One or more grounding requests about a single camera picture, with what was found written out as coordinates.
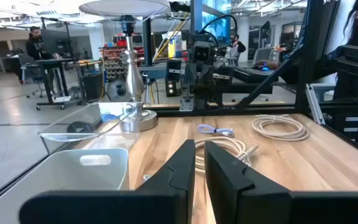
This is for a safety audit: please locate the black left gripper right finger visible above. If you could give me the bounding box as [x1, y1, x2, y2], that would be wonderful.
[204, 140, 358, 224]

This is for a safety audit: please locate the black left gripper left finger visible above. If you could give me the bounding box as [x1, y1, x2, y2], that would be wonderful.
[19, 139, 196, 224]

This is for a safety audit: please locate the silver mounting bracket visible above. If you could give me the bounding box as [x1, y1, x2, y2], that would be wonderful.
[178, 95, 195, 112]

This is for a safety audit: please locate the black trash bin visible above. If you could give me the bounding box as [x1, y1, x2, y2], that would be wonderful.
[81, 71, 104, 101]

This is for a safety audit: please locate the person's hand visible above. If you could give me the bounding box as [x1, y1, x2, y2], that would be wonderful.
[254, 60, 280, 71]

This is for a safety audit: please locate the silver aluminium extrusion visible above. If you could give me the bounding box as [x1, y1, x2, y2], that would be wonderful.
[305, 83, 326, 126]

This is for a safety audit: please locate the black monitor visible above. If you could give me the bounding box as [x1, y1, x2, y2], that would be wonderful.
[40, 29, 71, 57]

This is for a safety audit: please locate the shelf with red bins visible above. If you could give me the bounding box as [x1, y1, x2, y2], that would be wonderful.
[99, 34, 145, 82]

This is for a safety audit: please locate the black aluminium table frame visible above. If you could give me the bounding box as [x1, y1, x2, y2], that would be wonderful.
[141, 0, 358, 161]

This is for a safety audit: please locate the black standing desk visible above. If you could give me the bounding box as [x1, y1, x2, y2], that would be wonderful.
[35, 58, 76, 111]

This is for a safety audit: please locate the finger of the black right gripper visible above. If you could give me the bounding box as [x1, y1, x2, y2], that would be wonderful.
[183, 62, 198, 91]
[202, 63, 216, 94]

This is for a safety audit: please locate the silver table lamp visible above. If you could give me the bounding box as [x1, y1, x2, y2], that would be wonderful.
[78, 0, 171, 132]

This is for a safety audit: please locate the light purple braided cable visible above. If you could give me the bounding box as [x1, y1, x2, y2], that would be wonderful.
[197, 123, 235, 138]

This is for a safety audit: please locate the white plastic bin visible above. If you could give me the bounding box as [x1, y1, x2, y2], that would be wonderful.
[0, 147, 130, 223]

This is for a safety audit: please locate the round floor fan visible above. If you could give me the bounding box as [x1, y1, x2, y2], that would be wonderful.
[106, 79, 127, 103]

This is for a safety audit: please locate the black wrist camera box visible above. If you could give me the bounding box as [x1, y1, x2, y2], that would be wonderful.
[193, 45, 214, 63]

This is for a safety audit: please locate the beige cable with tie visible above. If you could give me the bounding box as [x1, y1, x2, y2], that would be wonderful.
[252, 114, 310, 142]

